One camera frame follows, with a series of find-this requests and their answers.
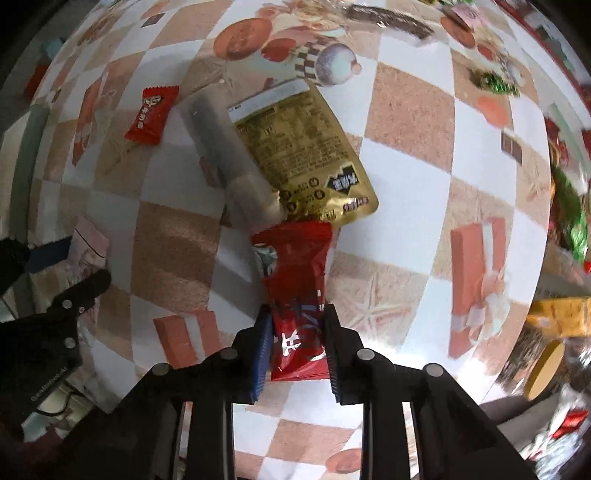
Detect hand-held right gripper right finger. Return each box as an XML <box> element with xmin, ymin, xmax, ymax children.
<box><xmin>322</xmin><ymin>306</ymin><xmax>539</xmax><ymax>480</ymax></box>

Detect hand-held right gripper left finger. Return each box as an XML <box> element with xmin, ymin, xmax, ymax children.
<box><xmin>60</xmin><ymin>306</ymin><xmax>274</xmax><ymax>480</ymax></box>

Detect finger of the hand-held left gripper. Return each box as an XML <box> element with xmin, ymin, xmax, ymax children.
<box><xmin>50</xmin><ymin>270</ymin><xmax>113</xmax><ymax>319</ymax></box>
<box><xmin>0</xmin><ymin>236</ymin><xmax>73</xmax><ymax>296</ymax></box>

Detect dark red snack packet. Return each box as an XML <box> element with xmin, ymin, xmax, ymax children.
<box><xmin>250</xmin><ymin>220</ymin><xmax>334</xmax><ymax>382</ymax></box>

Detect pink packet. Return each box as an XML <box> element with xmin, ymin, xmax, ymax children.
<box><xmin>69</xmin><ymin>216</ymin><xmax>110</xmax><ymax>260</ymax></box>

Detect small red candy packet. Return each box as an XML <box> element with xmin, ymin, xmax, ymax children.
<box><xmin>124</xmin><ymin>86</ymin><xmax>181</xmax><ymax>147</ymax></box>

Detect checkered printed tablecloth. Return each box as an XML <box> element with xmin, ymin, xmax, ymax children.
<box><xmin>0</xmin><ymin>0</ymin><xmax>591</xmax><ymax>480</ymax></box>

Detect grey tube snack packet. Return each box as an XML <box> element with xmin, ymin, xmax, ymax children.
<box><xmin>178</xmin><ymin>90</ymin><xmax>287</xmax><ymax>223</ymax></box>

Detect gold snack packet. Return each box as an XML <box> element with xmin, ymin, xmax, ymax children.
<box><xmin>226</xmin><ymin>79</ymin><xmax>379</xmax><ymax>227</ymax></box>

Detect round wooden lid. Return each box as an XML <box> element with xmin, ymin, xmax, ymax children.
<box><xmin>524</xmin><ymin>340</ymin><xmax>566</xmax><ymax>401</ymax></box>

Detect yellow snack packet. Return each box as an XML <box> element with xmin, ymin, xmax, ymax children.
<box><xmin>526</xmin><ymin>296</ymin><xmax>591</xmax><ymax>339</ymax></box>

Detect green snack packet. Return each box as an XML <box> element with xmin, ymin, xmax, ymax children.
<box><xmin>549</xmin><ymin>166</ymin><xmax>591</xmax><ymax>264</ymax></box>

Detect green foil candy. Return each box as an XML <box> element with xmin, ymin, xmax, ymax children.
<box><xmin>470</xmin><ymin>68</ymin><xmax>520</xmax><ymax>96</ymax></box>

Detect brown snack bar packet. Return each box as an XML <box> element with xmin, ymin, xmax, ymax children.
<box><xmin>344</xmin><ymin>4</ymin><xmax>435</xmax><ymax>40</ymax></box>

